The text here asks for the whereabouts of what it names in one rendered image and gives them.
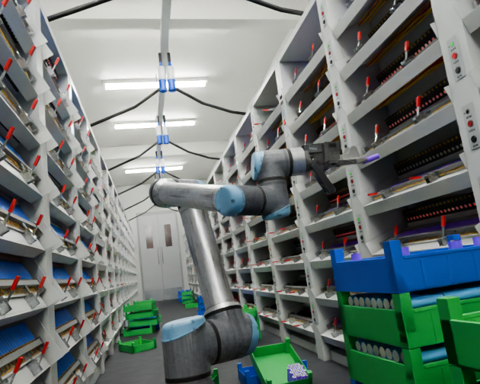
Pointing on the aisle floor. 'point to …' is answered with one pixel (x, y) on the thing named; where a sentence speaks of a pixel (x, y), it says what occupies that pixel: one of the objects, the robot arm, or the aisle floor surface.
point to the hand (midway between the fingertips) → (362, 161)
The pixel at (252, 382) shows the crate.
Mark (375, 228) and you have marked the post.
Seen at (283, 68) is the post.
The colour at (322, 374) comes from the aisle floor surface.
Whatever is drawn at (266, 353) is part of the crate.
